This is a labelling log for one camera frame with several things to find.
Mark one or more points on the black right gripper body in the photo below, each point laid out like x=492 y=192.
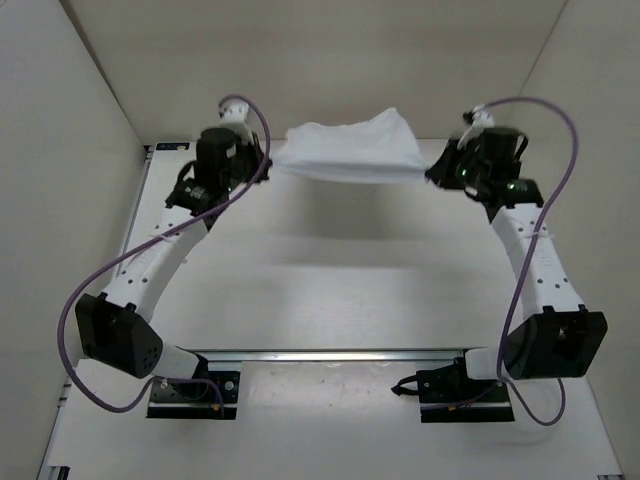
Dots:
x=474 y=170

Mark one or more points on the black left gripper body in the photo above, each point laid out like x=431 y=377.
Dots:
x=238 y=169

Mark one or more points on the white skirt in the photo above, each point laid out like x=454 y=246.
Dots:
x=380 y=150

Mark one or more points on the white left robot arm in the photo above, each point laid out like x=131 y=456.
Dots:
x=114 y=326

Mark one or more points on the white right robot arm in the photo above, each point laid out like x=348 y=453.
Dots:
x=558 y=336

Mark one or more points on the left blue corner label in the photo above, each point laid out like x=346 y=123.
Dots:
x=172 y=146

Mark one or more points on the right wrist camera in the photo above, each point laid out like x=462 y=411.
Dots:
x=479 y=117

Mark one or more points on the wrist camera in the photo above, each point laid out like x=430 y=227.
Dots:
x=479 y=117
x=234 y=111

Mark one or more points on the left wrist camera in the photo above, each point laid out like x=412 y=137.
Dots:
x=234 y=111

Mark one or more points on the aluminium rail across table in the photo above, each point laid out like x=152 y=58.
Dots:
x=330 y=355

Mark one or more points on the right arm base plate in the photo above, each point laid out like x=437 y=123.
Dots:
x=447 y=395

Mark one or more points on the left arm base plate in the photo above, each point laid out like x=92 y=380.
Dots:
x=198 y=401

